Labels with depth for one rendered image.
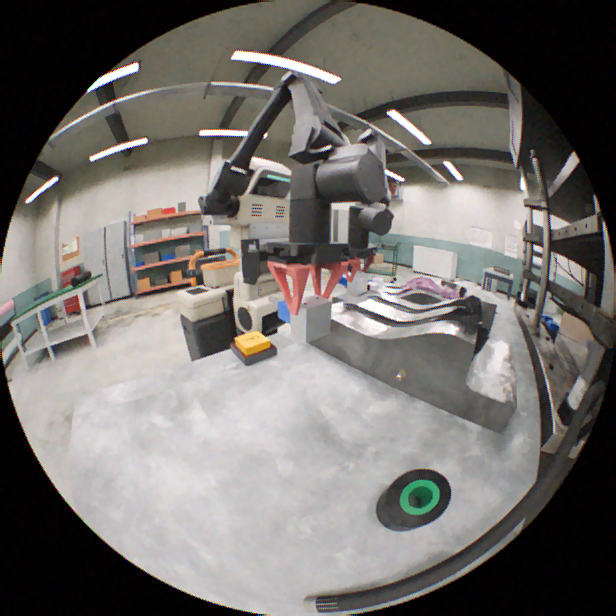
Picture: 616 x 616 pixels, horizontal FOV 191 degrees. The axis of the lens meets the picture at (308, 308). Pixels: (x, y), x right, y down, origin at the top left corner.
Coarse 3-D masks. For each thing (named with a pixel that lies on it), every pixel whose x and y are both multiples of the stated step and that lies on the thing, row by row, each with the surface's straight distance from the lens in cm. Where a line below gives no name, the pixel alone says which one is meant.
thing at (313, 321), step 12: (276, 300) 37; (312, 300) 30; (324, 300) 30; (288, 312) 31; (300, 312) 28; (312, 312) 28; (324, 312) 30; (300, 324) 29; (312, 324) 29; (324, 324) 31; (300, 336) 30; (312, 336) 30
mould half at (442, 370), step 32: (352, 320) 42; (448, 320) 37; (352, 352) 42; (384, 352) 37; (416, 352) 34; (448, 352) 33; (480, 352) 48; (512, 352) 56; (416, 384) 37; (448, 384) 35; (480, 384) 37; (512, 384) 43; (480, 416) 38
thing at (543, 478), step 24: (576, 432) 36; (552, 480) 31; (528, 504) 28; (504, 528) 26; (480, 552) 25; (432, 576) 24; (312, 600) 24; (336, 600) 24; (360, 600) 23; (384, 600) 24
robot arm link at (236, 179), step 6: (234, 174) 64; (240, 174) 65; (228, 180) 63; (234, 180) 64; (240, 180) 64; (228, 186) 64; (234, 186) 64; (240, 186) 64; (222, 192) 64; (228, 192) 66; (234, 192) 65
